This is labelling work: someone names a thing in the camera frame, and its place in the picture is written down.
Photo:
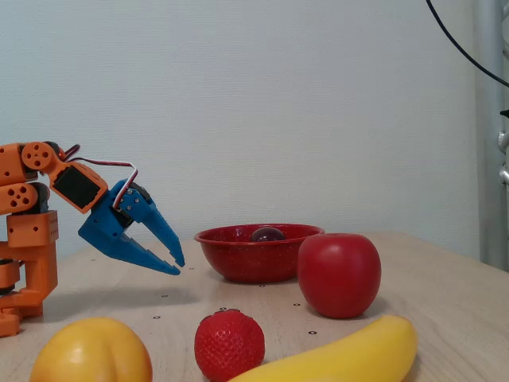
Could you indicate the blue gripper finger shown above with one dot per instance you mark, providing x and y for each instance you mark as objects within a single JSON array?
[
  {"x": 159, "y": 221},
  {"x": 139, "y": 255}
]

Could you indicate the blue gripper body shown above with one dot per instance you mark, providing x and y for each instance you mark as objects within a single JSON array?
[{"x": 104, "y": 223}]

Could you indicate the dark purple plum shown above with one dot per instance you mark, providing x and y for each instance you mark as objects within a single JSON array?
[{"x": 268, "y": 235}]

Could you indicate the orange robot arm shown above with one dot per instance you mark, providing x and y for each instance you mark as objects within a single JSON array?
[{"x": 32, "y": 235}]

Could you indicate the red speckled bowl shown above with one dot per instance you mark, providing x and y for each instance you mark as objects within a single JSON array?
[{"x": 246, "y": 260}]

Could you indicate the yellow orange peach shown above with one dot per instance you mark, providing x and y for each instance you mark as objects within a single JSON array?
[{"x": 91, "y": 354}]

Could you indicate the red strawberry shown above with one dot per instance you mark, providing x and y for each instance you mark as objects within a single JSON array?
[{"x": 228, "y": 346}]

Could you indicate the red apple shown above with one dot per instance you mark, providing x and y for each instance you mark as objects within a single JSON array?
[{"x": 338, "y": 274}]

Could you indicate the yellow banana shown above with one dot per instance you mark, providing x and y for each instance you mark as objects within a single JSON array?
[{"x": 358, "y": 354}]

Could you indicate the grey metal pole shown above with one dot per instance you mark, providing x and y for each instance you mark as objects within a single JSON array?
[{"x": 491, "y": 179}]

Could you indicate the silver metal fitting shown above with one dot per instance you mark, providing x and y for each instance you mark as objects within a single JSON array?
[
  {"x": 505, "y": 174},
  {"x": 504, "y": 141}
]

